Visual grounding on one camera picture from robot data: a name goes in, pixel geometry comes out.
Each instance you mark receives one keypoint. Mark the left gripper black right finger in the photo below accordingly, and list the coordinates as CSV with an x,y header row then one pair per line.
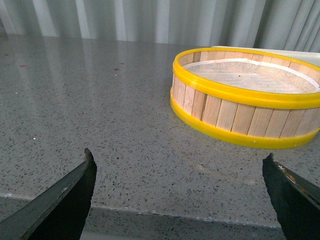
x,y
295,200

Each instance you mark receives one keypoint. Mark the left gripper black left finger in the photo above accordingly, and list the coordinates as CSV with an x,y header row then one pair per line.
x,y
60,212

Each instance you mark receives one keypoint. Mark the wooden steamer with yellow rings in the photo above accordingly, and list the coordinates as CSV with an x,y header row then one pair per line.
x,y
242,116

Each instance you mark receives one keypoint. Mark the white steamer liner cloth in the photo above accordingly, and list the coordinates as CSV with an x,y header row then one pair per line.
x,y
253,75

